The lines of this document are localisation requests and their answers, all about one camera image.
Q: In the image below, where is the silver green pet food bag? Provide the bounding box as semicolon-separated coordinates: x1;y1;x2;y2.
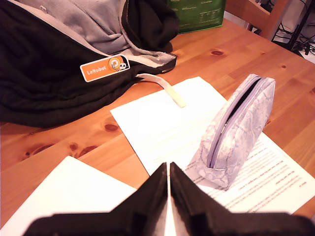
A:
167;0;226;34

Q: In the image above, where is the white hoodie drawstring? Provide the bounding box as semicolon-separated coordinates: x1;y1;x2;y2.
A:
136;73;187;108

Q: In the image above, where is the black floor cable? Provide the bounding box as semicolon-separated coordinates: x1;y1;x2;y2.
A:
294;36;315;57

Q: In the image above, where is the wooden chair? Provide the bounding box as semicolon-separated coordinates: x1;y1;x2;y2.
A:
225;0;288;40

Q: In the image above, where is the blank white paper sheet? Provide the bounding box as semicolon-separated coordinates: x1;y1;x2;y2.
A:
0;156;137;231

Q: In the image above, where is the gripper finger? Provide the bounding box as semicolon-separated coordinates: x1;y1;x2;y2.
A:
169;161;235;236
108;162;169;236

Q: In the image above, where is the printed paper sheet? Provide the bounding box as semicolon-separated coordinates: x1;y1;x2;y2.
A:
110;76;315;215

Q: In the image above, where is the black hoodie grey lining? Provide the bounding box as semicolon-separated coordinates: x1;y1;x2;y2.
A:
0;0;180;128

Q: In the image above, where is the purple snakeskin zipper pouch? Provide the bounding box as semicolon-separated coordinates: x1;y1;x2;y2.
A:
189;73;276;191

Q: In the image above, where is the black metal frame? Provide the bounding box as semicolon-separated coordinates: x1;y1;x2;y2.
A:
270;0;315;51

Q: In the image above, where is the orange LeRobot sticker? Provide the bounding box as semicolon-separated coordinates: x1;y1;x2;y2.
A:
80;55;130;83

